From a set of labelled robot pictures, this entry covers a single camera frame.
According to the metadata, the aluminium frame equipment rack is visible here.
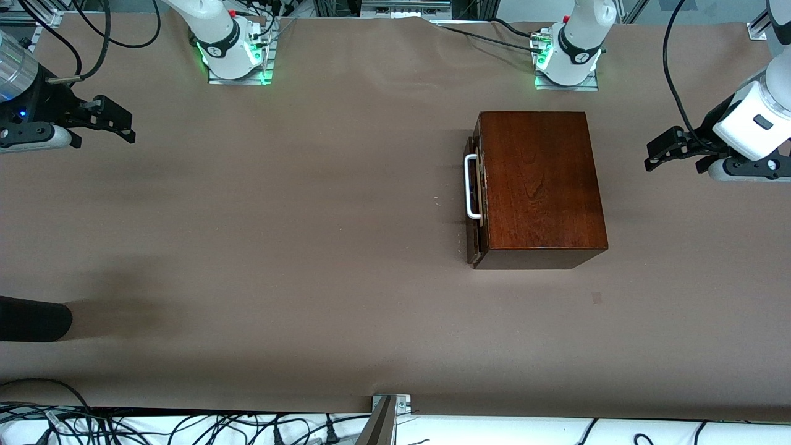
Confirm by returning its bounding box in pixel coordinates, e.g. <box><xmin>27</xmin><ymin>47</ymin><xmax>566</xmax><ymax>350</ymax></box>
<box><xmin>312</xmin><ymin>0</ymin><xmax>495</xmax><ymax>19</ymax></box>

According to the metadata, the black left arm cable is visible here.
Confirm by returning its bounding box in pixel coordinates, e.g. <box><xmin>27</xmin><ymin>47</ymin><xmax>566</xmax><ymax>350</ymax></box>
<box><xmin>663</xmin><ymin>0</ymin><xmax>711</xmax><ymax>149</ymax></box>

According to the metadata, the wooden drawer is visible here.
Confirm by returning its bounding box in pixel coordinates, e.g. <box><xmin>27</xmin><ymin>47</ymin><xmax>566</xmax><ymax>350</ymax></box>
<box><xmin>463</xmin><ymin>127</ymin><xmax>489</xmax><ymax>265</ymax></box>

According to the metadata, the aluminium frame corner bracket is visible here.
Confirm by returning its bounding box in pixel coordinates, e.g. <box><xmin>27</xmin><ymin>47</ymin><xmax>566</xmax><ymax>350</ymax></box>
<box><xmin>747</xmin><ymin>0</ymin><xmax>791</xmax><ymax>41</ymax></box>

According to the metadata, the brown paper table cover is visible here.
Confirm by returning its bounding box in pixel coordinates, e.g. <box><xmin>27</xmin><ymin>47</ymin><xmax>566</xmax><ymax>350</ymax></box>
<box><xmin>0</xmin><ymin>11</ymin><xmax>791</xmax><ymax>422</ymax></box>

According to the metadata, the perforated aluminium edge rail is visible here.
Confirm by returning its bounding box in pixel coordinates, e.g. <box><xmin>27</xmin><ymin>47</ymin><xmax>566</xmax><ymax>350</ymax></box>
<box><xmin>0</xmin><ymin>6</ymin><xmax>62</xmax><ymax>47</ymax></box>

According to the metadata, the white metal drawer handle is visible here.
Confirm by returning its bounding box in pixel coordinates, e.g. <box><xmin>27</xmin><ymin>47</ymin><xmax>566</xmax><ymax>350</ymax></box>
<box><xmin>464</xmin><ymin>153</ymin><xmax>483</xmax><ymax>220</ymax></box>

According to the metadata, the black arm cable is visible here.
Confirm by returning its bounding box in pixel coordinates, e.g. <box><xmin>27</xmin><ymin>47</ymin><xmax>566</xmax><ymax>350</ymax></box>
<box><xmin>663</xmin><ymin>0</ymin><xmax>711</xmax><ymax>149</ymax></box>
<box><xmin>19</xmin><ymin>0</ymin><xmax>163</xmax><ymax>84</ymax></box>

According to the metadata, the black looping floor cable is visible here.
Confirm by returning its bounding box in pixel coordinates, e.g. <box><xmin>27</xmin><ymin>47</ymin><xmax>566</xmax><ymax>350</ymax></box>
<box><xmin>0</xmin><ymin>378</ymin><xmax>95</xmax><ymax>445</ymax></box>

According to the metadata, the black cylinder object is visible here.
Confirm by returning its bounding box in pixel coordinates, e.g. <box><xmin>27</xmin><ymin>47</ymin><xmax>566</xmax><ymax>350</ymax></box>
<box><xmin>0</xmin><ymin>295</ymin><xmax>73</xmax><ymax>342</ymax></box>

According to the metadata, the black base power cable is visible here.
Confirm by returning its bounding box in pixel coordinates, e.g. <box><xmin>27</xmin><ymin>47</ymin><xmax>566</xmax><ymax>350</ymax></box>
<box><xmin>433</xmin><ymin>17</ymin><xmax>551</xmax><ymax>53</ymax></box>

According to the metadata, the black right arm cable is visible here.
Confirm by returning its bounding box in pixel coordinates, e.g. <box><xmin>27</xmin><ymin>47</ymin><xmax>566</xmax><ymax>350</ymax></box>
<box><xmin>19</xmin><ymin>0</ymin><xmax>163</xmax><ymax>84</ymax></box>

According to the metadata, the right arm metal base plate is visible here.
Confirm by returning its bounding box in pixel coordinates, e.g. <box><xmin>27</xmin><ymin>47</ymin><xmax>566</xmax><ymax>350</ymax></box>
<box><xmin>208</xmin><ymin>17</ymin><xmax>276</xmax><ymax>86</ymax></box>

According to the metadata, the small metal corner bracket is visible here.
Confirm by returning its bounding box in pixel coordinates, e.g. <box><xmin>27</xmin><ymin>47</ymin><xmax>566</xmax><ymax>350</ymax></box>
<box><xmin>371</xmin><ymin>394</ymin><xmax>412</xmax><ymax>416</ymax></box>

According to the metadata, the aluminium profile bar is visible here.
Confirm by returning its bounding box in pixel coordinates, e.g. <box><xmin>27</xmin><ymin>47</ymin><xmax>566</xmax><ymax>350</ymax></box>
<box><xmin>353</xmin><ymin>396</ymin><xmax>397</xmax><ymax>445</ymax></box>

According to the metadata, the dark wooden drawer cabinet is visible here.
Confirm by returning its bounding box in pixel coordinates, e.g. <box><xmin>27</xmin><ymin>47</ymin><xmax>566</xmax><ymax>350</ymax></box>
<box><xmin>473</xmin><ymin>111</ymin><xmax>608</xmax><ymax>270</ymax></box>

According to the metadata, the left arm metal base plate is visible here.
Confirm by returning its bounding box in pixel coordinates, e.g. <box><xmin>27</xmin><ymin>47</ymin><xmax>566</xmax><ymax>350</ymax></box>
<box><xmin>535</xmin><ymin>69</ymin><xmax>599</xmax><ymax>92</ymax></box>

